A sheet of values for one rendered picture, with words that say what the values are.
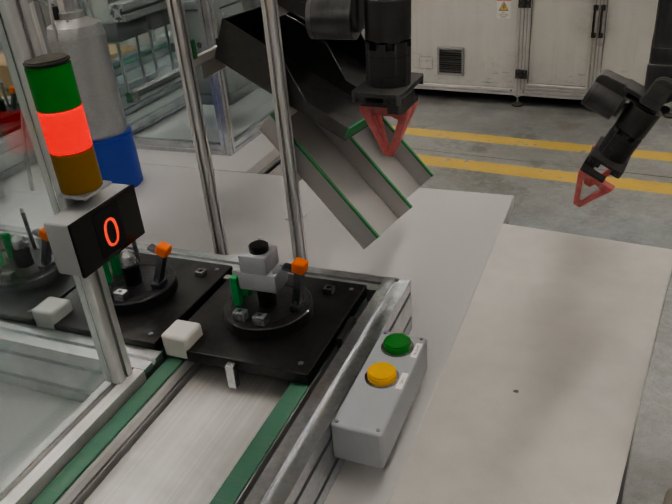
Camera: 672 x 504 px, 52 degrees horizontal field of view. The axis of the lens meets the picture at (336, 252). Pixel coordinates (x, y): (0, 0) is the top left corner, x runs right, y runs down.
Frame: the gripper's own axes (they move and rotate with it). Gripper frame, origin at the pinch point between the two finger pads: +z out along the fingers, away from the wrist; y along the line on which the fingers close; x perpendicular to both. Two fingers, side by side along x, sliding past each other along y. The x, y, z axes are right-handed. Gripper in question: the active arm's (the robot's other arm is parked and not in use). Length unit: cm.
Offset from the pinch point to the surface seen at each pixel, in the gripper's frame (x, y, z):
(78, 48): -96, -48, 2
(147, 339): -33.4, 16.7, 28.0
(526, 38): -42, -403, 75
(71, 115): -28.8, 25.5, -10.6
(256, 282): -18.7, 7.4, 20.3
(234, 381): -17.6, 18.3, 30.5
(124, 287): -44, 8, 26
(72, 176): -29.7, 26.7, -3.5
